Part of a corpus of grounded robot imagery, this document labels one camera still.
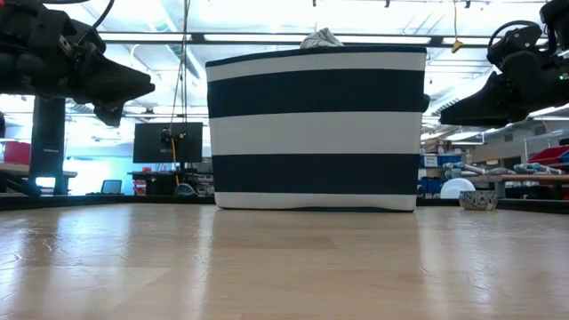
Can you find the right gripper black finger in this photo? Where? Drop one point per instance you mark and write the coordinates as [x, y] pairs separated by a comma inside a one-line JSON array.
[[493, 104]]

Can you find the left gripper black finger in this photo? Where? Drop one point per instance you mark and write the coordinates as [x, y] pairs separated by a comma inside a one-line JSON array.
[[111, 115], [115, 86]]

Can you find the white leaf print cloth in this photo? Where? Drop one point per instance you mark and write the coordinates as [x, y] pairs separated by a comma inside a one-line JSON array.
[[321, 39]]

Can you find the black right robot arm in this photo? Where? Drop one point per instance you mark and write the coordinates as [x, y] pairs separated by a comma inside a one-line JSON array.
[[555, 13]]

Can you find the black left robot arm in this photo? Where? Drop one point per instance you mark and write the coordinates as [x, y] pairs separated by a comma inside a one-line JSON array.
[[13, 66]]

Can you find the black computer monitor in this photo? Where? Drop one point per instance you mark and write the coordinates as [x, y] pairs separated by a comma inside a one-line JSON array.
[[151, 142]]

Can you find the wooden desk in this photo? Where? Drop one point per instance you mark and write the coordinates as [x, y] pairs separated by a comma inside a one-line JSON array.
[[70, 173]]

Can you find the open laptop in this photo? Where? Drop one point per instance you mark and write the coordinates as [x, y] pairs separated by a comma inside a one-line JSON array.
[[111, 186]]

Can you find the blue storage bin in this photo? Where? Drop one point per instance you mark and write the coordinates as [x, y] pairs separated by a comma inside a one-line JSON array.
[[430, 186], [446, 161]]

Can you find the red storage bin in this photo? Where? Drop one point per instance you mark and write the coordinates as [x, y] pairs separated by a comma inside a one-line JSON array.
[[549, 155], [18, 153]]

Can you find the dark desk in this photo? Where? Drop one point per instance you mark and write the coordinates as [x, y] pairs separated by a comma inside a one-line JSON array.
[[155, 184]]

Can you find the long wooden table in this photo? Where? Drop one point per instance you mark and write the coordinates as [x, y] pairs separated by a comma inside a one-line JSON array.
[[533, 178]]

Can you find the white round object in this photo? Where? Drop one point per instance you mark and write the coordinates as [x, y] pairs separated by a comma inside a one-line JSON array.
[[455, 189]]

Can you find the dark overhead crossbar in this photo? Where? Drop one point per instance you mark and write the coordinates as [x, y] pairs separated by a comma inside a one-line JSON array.
[[197, 38]]

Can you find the patterned ceramic bowl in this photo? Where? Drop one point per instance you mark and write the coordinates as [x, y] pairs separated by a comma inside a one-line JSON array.
[[478, 201]]

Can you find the grey dome object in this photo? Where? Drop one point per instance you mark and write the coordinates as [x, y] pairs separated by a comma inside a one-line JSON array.
[[184, 191]]

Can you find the navy white striped fabric basket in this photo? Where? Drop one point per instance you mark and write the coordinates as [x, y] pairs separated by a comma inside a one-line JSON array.
[[315, 133]]

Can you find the black upright post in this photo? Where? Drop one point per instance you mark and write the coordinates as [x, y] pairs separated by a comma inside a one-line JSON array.
[[46, 146]]

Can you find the black aluminium table frame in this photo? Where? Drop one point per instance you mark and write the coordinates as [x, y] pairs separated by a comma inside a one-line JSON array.
[[111, 201]]

